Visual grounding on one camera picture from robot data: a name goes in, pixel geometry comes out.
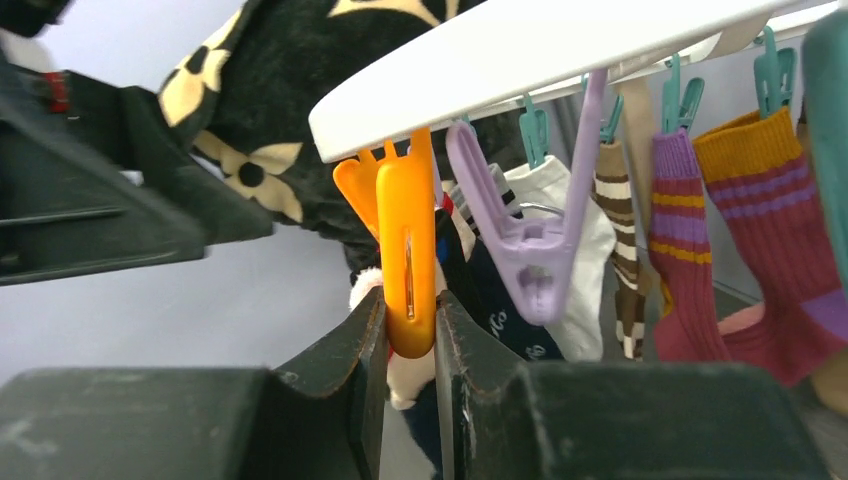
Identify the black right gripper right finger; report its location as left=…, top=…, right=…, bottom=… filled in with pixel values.
left=435, top=292, right=829, bottom=480

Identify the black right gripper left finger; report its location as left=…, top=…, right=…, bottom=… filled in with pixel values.
left=1, top=296, right=387, bottom=479

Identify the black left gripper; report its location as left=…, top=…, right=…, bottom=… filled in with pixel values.
left=1, top=39, right=273, bottom=286

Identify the navy sock with white script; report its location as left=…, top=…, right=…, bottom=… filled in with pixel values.
left=401, top=241, right=563, bottom=479

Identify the orange clothespin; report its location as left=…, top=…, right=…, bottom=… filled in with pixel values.
left=333, top=127, right=436, bottom=359

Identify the white clip hanger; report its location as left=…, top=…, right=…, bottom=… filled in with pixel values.
left=309, top=0, right=839, bottom=163

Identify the navy black white sock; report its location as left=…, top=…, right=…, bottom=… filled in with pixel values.
left=435, top=193, right=507, bottom=327

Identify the lilac clothespin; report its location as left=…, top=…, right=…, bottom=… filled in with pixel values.
left=446, top=69, right=607, bottom=326

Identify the black floral blanket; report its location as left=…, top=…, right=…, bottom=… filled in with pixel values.
left=158, top=0, right=471, bottom=272

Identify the brown white striped hanging sock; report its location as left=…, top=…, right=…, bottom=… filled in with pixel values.
left=593, top=140, right=648, bottom=361

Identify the maroon purple striped sock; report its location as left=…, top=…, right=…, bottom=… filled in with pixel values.
left=648, top=108, right=847, bottom=386

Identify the teal clothespin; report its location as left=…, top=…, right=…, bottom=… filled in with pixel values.
left=519, top=93, right=550, bottom=169

